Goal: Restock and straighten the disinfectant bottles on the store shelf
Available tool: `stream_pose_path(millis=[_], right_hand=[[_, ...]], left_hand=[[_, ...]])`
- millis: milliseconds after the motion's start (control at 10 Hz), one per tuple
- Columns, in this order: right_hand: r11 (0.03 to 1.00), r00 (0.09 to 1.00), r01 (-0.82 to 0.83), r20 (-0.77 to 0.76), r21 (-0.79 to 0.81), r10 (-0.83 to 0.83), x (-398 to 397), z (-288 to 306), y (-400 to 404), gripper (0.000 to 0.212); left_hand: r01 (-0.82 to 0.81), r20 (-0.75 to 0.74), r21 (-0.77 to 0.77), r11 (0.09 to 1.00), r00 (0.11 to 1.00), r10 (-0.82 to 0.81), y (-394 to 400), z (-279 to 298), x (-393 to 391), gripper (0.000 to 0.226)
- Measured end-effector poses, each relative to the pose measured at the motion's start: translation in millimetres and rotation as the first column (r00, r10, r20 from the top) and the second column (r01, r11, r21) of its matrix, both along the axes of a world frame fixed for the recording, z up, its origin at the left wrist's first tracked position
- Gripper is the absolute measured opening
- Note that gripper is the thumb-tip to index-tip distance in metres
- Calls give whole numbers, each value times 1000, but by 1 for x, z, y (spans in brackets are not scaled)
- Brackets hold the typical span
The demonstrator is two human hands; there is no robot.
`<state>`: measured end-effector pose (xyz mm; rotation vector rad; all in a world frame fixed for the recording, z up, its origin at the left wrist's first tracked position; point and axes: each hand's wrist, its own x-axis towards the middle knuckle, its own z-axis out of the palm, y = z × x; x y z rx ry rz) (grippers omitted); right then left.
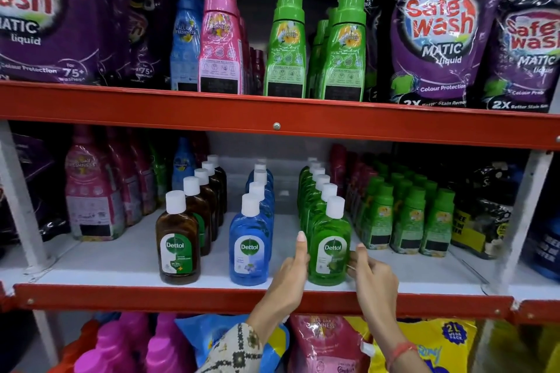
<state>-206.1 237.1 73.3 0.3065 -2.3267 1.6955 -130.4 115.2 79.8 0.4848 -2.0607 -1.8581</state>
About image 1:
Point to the person's right hand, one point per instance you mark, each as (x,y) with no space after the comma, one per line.
(377,287)

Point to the person's left hand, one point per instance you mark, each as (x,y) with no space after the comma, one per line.
(288,281)

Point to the person's right fingers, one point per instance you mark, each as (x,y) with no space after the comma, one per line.
(360,257)

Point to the person's left thumb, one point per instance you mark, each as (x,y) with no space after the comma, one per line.
(302,248)

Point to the green antiseptic liquid bottle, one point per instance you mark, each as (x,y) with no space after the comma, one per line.
(329,250)

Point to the person's right forearm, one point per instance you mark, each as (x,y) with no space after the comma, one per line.
(393,342)

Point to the person's left forearm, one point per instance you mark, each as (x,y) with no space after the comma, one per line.
(245,342)

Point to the row of green antiseptic bottles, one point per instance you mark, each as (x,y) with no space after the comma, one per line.
(313,198)

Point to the blue antiseptic bottle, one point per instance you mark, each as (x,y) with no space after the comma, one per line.
(261,166)
(267,206)
(262,177)
(249,250)

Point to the group of small green bottles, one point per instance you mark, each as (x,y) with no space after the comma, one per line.
(407,215)

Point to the group of dark red bottles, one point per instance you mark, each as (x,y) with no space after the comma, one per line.
(345,171)

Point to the pink softener refill pouch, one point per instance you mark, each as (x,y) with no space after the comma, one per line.
(326,344)

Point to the red metal shelf beam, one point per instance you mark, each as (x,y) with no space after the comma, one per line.
(280,117)
(218,298)

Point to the brown antiseptic bottle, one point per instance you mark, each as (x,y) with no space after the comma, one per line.
(177,246)
(218,184)
(211,193)
(222,180)
(202,215)

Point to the light blue refill pouch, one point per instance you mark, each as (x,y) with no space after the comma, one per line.
(205,333)

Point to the black and yellow detergent pouch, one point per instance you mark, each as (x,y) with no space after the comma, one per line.
(483,211)

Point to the small blue softener bottle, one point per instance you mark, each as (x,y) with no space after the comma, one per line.
(183,165)

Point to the slim green softener bottle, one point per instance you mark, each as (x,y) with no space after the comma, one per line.
(159,176)

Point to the magenta plastic bottle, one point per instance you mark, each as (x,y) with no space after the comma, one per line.
(168,346)
(109,346)

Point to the white shelf board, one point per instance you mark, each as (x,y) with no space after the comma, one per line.
(131,254)

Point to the maroon softener bottle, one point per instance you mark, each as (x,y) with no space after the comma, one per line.
(258,73)

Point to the blue detergent pouch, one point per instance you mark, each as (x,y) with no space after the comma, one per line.
(544,246)

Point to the yellow green refill pouch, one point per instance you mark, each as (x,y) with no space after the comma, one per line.
(520,348)

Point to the tall green softener bottle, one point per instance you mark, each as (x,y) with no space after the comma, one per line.
(343,53)
(316,53)
(286,49)

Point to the tall pink softener bottle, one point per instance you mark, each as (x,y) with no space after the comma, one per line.
(220,45)

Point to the tall blue softener bottle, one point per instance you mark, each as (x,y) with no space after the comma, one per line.
(184,45)

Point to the large purple detergent pouch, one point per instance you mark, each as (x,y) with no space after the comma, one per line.
(527,49)
(48,14)
(442,27)

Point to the orange plastic bottle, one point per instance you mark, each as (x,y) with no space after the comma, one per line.
(74,351)

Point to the dark purple detergent pouch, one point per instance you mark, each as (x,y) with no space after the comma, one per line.
(30,184)
(146,45)

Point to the white metal rack post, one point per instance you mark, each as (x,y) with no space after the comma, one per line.
(523,219)
(19,202)
(46,337)

